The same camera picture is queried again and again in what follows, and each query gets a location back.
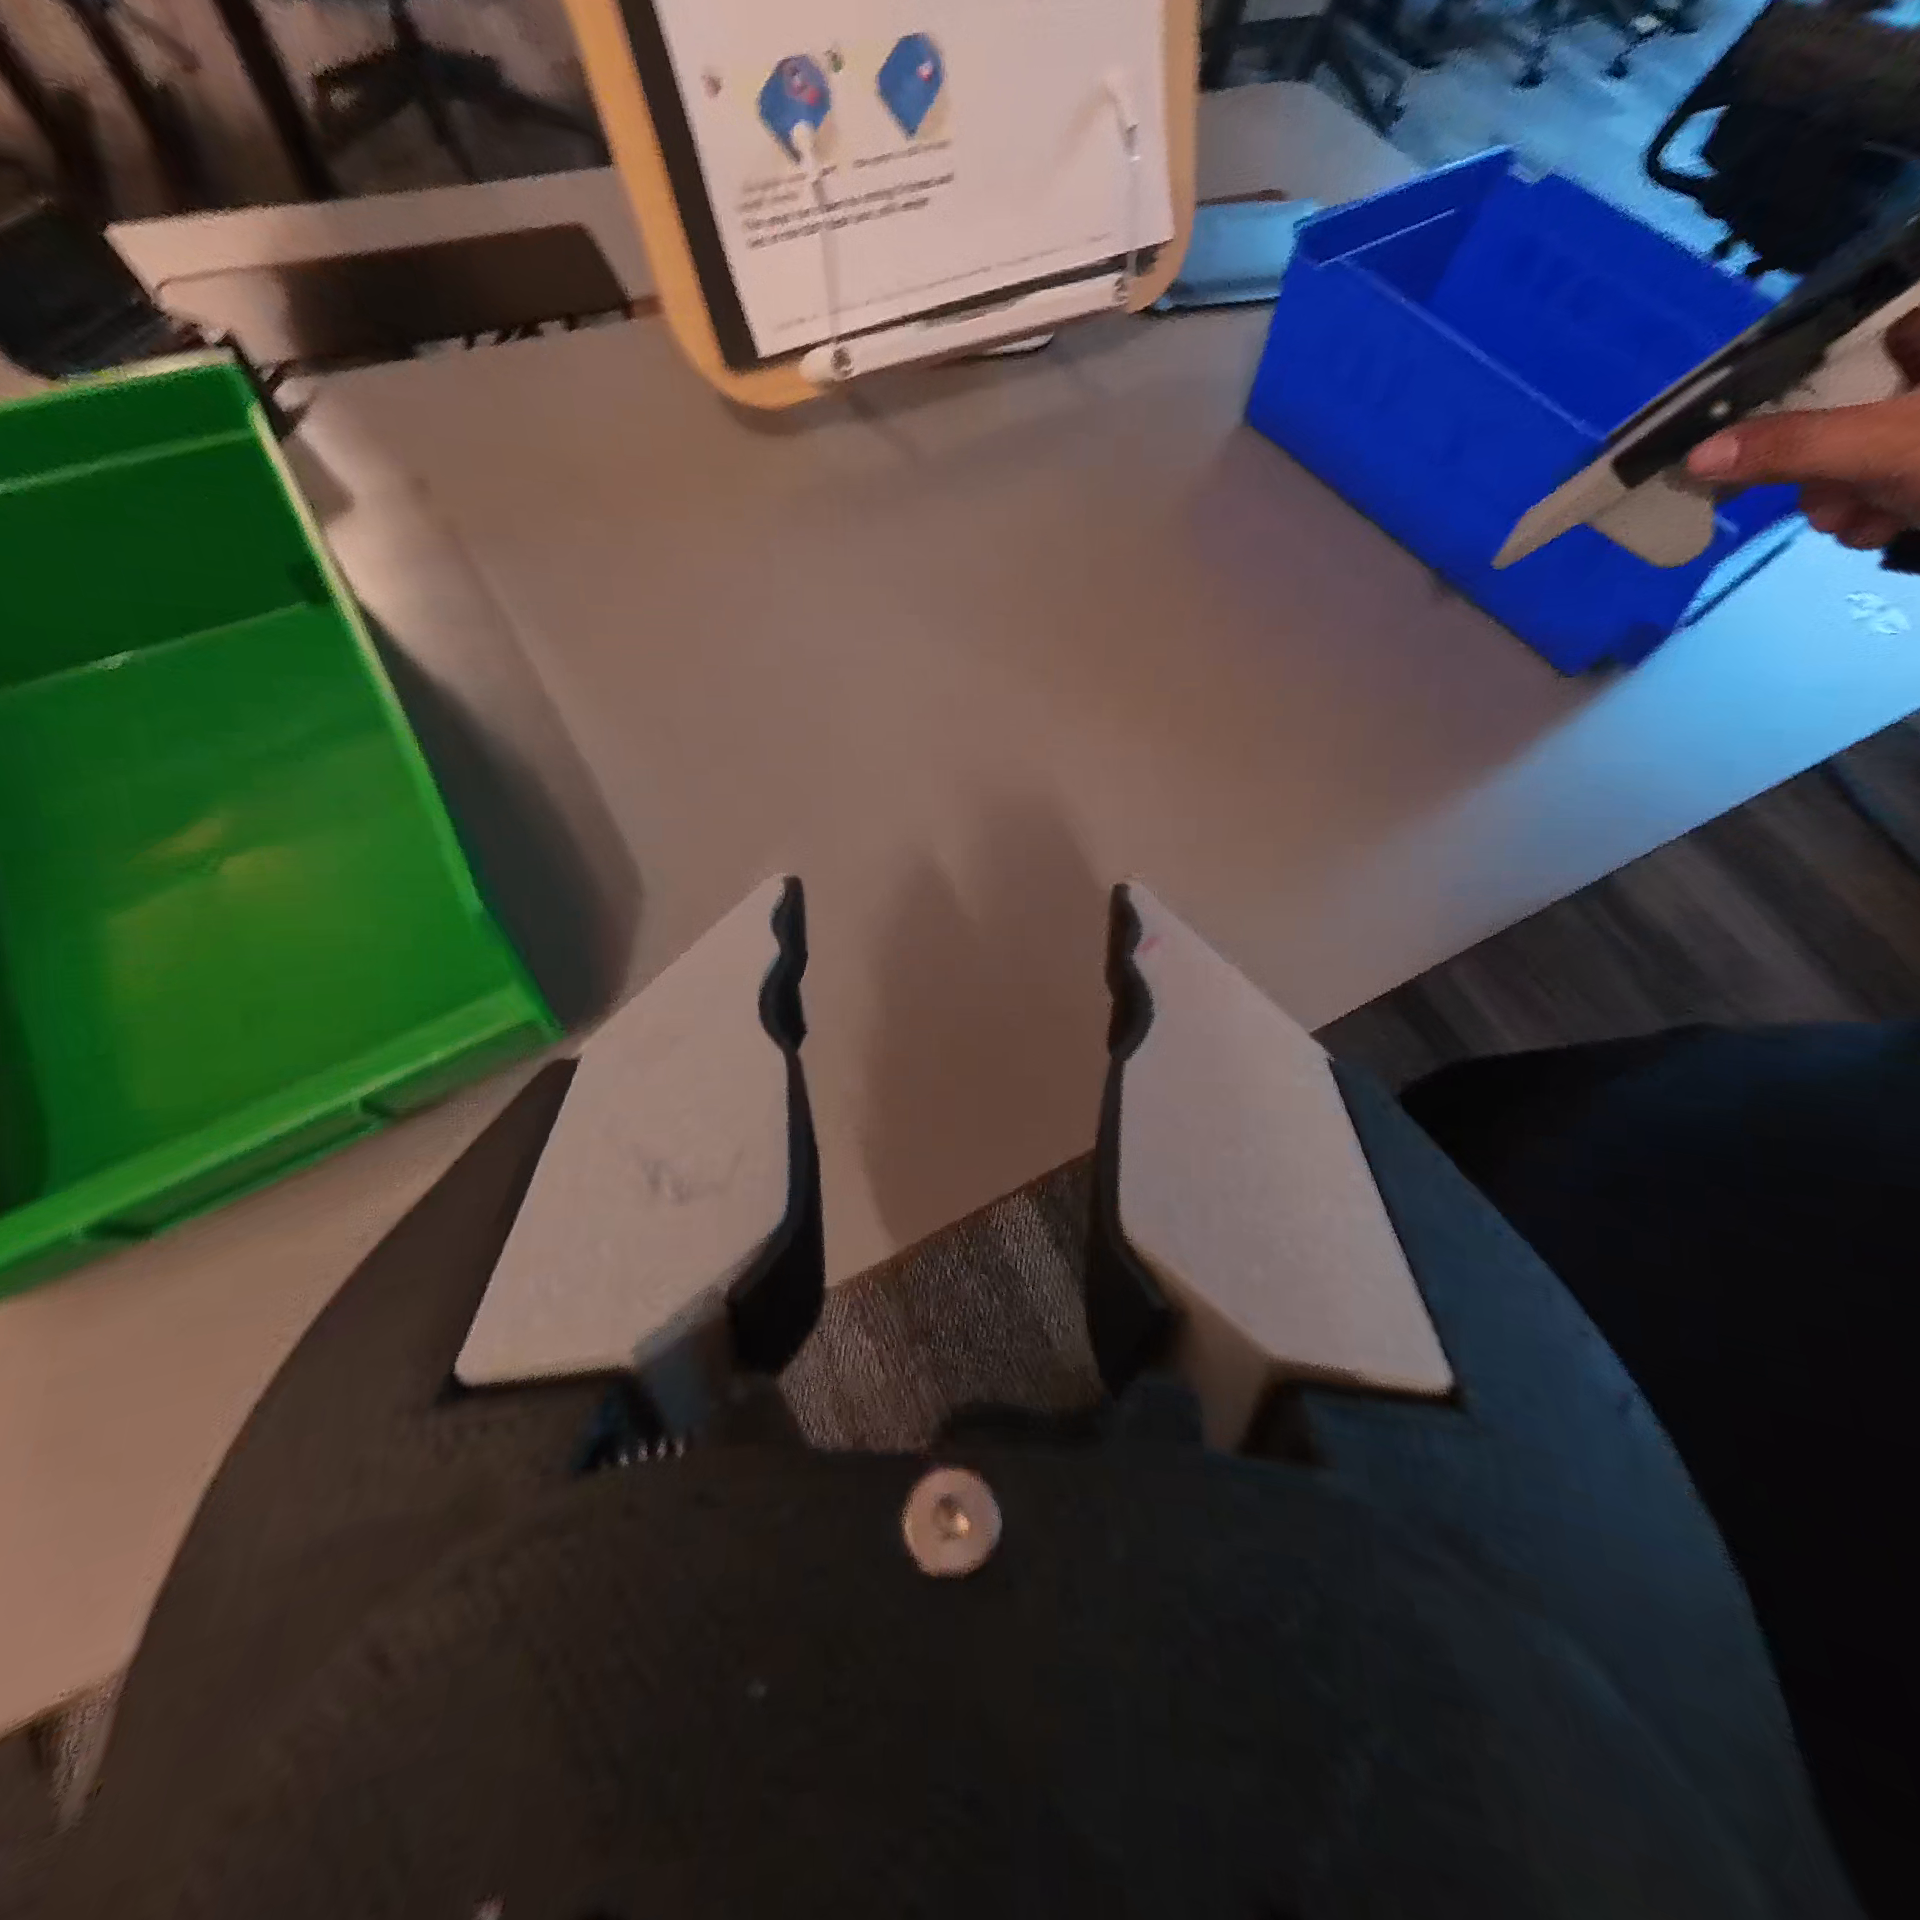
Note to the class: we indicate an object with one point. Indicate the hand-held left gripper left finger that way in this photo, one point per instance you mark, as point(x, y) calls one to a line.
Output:
point(645, 1201)

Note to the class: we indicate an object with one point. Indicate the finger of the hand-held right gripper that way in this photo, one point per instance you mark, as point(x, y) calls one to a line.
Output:
point(1650, 464)

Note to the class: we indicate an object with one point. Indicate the green plastic bin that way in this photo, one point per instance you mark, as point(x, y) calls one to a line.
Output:
point(211, 797)

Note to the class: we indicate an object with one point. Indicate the blue plastic bin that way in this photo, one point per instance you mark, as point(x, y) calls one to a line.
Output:
point(1484, 406)

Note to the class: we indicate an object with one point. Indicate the instruction sheet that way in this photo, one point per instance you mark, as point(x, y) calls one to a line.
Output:
point(931, 150)

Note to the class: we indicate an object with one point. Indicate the person's right hand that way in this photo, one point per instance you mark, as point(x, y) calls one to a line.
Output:
point(1839, 458)

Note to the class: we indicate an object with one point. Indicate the black office chair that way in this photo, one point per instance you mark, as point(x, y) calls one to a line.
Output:
point(1785, 120)

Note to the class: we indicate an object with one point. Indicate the wooden document stand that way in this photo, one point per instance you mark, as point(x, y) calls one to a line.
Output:
point(720, 195)

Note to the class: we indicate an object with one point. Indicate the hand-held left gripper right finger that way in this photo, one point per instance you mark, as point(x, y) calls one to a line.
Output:
point(1276, 1201)

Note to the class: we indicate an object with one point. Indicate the grey laptop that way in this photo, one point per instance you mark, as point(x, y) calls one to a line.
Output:
point(376, 270)

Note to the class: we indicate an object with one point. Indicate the person's dark trouser leg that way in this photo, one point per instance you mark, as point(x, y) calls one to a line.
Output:
point(1681, 1349)

